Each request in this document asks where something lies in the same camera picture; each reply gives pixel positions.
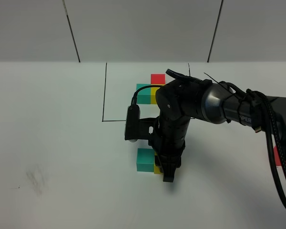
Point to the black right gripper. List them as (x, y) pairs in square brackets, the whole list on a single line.
[(168, 139)]

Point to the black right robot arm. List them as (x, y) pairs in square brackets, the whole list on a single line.
[(216, 103)]

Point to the teal template block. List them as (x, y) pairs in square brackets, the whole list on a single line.
[(144, 96)]

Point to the yellow template block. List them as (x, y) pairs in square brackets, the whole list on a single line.
[(153, 93)]

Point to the red template block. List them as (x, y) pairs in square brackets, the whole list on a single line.
[(157, 78)]

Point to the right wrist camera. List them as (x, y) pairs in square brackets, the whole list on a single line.
[(136, 128)]

